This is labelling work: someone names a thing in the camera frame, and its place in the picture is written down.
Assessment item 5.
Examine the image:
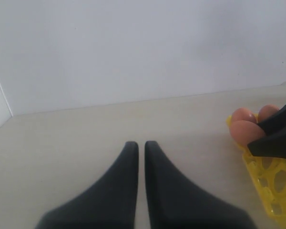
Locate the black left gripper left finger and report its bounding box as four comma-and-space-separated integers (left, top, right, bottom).
36, 141, 139, 229

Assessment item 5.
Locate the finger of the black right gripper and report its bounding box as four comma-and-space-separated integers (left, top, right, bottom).
257, 105, 286, 136
247, 127, 286, 159

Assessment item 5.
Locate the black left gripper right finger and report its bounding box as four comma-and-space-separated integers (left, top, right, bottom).
144, 141, 256, 229

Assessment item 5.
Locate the brown egg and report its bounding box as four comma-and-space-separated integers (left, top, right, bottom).
231, 107, 257, 124
229, 120, 266, 147
258, 104, 280, 123

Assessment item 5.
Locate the yellow plastic egg tray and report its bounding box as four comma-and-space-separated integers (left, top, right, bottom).
225, 115, 286, 226

